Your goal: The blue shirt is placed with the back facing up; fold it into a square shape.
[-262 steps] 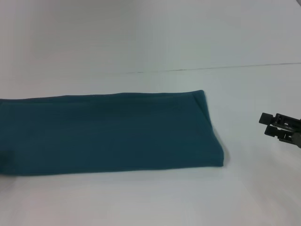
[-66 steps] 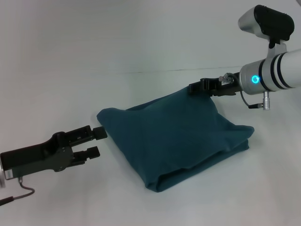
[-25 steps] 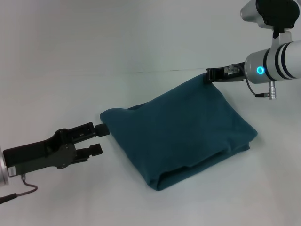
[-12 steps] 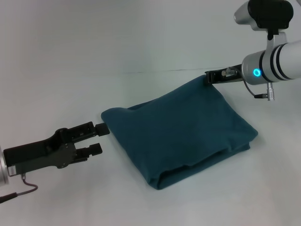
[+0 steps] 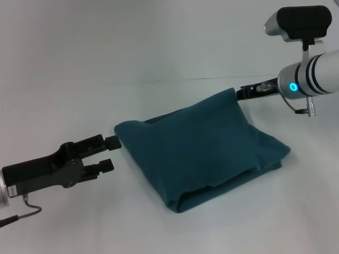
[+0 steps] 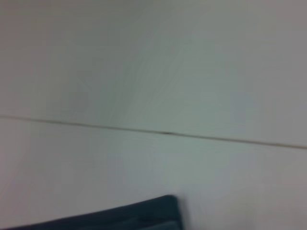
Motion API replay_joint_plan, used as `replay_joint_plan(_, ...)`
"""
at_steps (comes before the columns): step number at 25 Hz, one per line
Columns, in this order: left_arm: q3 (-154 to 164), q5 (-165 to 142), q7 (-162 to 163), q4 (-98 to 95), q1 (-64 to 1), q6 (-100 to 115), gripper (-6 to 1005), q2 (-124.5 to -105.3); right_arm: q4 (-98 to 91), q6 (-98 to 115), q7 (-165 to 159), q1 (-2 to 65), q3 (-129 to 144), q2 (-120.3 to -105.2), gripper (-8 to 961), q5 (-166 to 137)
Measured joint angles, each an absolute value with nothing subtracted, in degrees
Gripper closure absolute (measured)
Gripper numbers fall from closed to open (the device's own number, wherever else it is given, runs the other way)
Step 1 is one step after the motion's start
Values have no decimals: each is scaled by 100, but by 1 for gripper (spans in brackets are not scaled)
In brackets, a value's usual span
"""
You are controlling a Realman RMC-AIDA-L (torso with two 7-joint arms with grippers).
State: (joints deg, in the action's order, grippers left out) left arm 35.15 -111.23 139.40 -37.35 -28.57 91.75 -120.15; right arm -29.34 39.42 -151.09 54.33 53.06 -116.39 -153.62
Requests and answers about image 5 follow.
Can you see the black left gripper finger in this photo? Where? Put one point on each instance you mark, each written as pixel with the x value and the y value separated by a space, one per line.
pixel 111 144
pixel 102 166

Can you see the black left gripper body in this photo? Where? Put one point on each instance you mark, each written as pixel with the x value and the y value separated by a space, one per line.
pixel 39 170

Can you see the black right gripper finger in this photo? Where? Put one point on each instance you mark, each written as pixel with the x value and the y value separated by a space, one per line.
pixel 238 94

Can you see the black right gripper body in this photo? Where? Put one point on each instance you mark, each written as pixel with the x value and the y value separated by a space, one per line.
pixel 259 91

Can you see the teal blue shirt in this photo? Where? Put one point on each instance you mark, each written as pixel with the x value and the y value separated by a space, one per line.
pixel 201 153

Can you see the right wrist camera housing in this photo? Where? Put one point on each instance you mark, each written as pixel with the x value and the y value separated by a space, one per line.
pixel 302 21

